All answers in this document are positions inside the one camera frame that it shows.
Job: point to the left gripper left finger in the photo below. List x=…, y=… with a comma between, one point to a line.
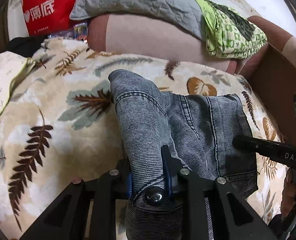
x=111, y=186

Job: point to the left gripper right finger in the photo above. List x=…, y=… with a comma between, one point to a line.
x=185, y=185

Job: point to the grey denim pants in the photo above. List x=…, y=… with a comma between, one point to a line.
x=198, y=131

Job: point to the person right hand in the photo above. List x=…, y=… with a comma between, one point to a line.
x=288, y=194

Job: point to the leaf pattern fleece blanket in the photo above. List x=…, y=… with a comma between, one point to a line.
x=70, y=93

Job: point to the brown cardboard box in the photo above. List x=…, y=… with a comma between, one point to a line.
x=274, y=81

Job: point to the green patterned folded quilt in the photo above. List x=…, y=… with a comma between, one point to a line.
x=228, y=34

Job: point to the colourful snack packet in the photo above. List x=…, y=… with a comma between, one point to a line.
x=77, y=32

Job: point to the white quilt underside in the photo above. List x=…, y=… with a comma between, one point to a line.
x=13, y=69

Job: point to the grey quilted pillow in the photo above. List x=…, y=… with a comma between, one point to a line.
x=185, y=14

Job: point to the red shopping bag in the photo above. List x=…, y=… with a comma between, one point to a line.
x=38, y=17

